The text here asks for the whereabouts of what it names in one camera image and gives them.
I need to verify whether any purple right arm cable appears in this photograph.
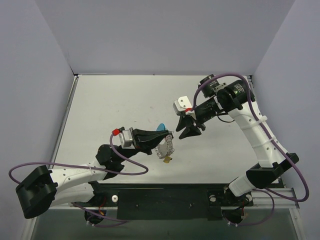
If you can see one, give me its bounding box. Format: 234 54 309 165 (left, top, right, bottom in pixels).
191 72 310 228

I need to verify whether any yellow key tag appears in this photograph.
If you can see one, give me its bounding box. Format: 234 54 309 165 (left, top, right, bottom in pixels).
163 156 172 164

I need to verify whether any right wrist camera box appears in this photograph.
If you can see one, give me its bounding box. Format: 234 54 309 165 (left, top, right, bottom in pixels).
172 96 196 118

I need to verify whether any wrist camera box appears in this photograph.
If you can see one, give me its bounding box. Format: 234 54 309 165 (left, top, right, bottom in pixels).
172 96 196 118
112 127 135 149

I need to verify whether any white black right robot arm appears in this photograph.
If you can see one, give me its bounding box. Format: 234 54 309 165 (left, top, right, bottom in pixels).
173 74 299 205

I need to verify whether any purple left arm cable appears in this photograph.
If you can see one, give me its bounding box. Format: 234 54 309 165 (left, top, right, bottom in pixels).
8 133 149 228

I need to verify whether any metal key organizer blue handle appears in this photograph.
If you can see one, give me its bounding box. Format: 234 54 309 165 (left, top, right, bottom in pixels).
154 131 175 161

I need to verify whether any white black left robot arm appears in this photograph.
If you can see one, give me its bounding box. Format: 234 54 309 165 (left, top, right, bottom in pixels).
15 127 172 219

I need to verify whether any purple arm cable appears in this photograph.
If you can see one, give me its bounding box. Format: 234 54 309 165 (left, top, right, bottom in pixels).
8 133 149 228
191 72 310 228

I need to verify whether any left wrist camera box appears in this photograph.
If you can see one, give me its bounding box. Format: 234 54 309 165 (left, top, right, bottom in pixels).
112 127 135 149

